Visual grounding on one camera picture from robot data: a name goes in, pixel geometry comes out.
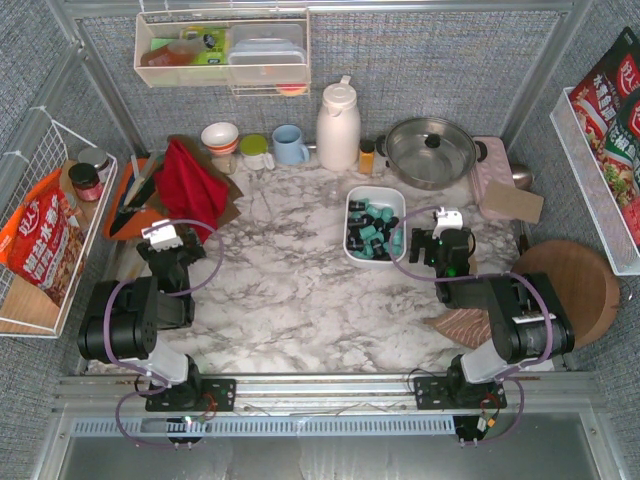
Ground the striped pink knit cloth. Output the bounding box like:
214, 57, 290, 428
425, 309, 492, 349

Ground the white rectangular storage basket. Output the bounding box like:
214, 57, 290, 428
342, 185, 408, 270

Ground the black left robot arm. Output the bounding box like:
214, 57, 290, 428
77, 225, 205, 386

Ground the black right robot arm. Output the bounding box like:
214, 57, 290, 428
409, 227, 575, 407

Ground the orange tray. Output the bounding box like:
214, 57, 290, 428
102, 157, 179, 242

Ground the brown cardboard on tray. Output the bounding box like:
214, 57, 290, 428
481, 180, 544, 224

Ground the red cloth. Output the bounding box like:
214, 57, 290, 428
153, 138, 229, 230

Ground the pink egg tray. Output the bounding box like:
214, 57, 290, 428
470, 137, 515, 220

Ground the steel pot with lid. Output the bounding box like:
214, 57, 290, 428
376, 117, 488, 191

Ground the red lid jar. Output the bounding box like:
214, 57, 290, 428
68, 163, 103, 202

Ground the orange spice bottle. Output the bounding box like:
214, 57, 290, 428
358, 139, 376, 175

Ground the orange snack bag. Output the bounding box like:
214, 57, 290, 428
1, 169, 84, 306

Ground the silver lid jar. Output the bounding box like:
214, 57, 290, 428
78, 147, 110, 176

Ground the white bowl with stripes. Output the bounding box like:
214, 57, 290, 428
200, 122, 239, 154

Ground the round wooden board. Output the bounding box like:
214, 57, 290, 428
512, 240, 620, 349

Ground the green lid glass jar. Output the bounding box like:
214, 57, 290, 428
239, 134, 275, 171

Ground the white thermos jug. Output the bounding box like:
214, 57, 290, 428
316, 75, 361, 171

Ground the light blue mug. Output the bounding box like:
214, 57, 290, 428
272, 125, 310, 165

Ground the red seasoning packet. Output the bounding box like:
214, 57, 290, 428
569, 27, 639, 243

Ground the clear plastic food container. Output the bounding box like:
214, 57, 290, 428
227, 23, 307, 85

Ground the white right wall basket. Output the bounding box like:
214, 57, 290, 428
549, 87, 639, 276

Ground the white wire side basket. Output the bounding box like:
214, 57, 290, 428
1, 118, 118, 338

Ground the white wall-mounted basket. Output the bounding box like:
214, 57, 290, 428
134, 7, 311, 96

